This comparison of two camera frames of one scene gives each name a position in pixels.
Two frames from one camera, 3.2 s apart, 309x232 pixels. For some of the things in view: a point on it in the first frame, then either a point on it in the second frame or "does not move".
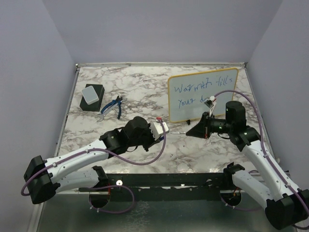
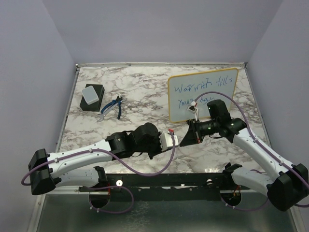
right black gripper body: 215,124 does not move
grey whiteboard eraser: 90,95 does not move
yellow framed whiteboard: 187,93 does not move
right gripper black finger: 200,131 -> 191,137
